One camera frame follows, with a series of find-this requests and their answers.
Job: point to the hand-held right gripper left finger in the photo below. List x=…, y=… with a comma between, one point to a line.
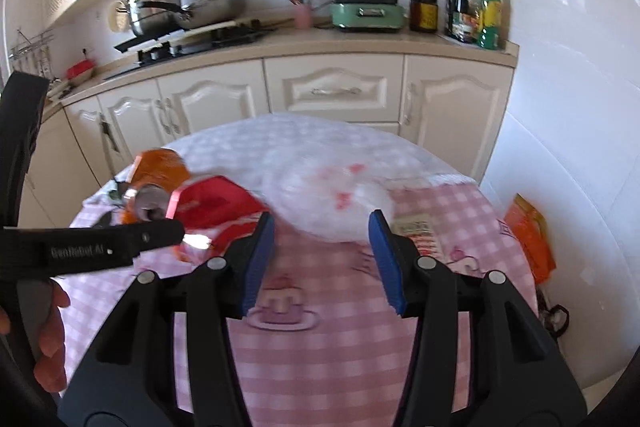
x=260, y=257

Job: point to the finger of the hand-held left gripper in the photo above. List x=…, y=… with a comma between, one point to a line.
x=115, y=244

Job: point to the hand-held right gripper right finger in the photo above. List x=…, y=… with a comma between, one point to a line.
x=385, y=257

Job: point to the crushed red soda can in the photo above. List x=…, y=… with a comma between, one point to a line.
x=215, y=202

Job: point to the crushed orange soda can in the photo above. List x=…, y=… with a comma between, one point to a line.
x=160, y=169

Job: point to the white pink-printed plastic bag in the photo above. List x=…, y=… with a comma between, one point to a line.
x=325, y=192

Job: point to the person's left hand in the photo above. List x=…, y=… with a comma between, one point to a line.
x=50, y=342

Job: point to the small printed packet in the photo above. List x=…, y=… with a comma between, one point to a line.
x=417, y=232

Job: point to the dark green scrap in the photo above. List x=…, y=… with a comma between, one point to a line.
x=112, y=199

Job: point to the red container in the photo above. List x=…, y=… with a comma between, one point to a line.
x=80, y=69

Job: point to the hanging utensil rack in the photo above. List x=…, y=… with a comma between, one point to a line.
x=30, y=44

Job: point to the pink checked tablecloth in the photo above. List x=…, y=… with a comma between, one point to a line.
x=325, y=357

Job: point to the orange package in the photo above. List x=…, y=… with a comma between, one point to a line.
x=530, y=237

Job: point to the black induction cooker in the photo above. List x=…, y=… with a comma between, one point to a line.
x=137, y=43

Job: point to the yellow colander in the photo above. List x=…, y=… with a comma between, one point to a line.
x=118, y=19

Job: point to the cream base cabinets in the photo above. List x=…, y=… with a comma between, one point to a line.
x=340, y=89

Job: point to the steel steamer pot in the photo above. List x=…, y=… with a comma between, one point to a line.
x=152, y=2

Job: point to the black gas stove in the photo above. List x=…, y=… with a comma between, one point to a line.
x=220, y=42

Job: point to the steel wok with lid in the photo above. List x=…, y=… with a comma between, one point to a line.
x=215, y=9

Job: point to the green electric cooker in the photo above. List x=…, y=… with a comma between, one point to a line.
x=367, y=14

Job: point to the pink utensil holder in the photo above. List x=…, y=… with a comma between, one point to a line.
x=303, y=17

